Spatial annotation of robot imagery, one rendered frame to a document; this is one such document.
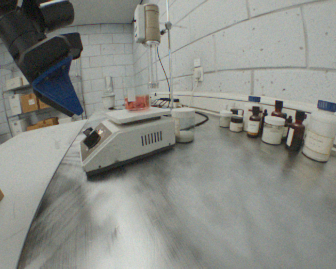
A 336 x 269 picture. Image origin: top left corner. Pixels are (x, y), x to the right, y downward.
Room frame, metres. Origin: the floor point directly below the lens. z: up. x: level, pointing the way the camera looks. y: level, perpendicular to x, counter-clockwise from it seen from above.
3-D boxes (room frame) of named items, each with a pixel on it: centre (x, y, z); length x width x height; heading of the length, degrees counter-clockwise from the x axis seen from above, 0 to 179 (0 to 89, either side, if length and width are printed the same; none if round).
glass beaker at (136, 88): (0.30, 0.07, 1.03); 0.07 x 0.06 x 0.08; 32
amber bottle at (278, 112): (0.34, -0.35, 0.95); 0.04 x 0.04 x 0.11
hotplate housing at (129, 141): (0.28, 0.09, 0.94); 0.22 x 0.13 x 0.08; 126
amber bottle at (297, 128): (0.23, -0.32, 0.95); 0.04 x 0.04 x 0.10
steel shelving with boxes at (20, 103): (1.79, 2.08, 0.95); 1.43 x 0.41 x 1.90; 114
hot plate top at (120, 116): (0.30, 0.07, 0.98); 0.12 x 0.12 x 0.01; 36
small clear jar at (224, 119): (0.44, -0.21, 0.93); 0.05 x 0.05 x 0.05
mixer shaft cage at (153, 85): (0.74, 0.07, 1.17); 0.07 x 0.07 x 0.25
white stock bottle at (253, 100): (0.38, -0.28, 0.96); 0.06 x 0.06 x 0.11
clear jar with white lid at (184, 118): (0.34, -0.04, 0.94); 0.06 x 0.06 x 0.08
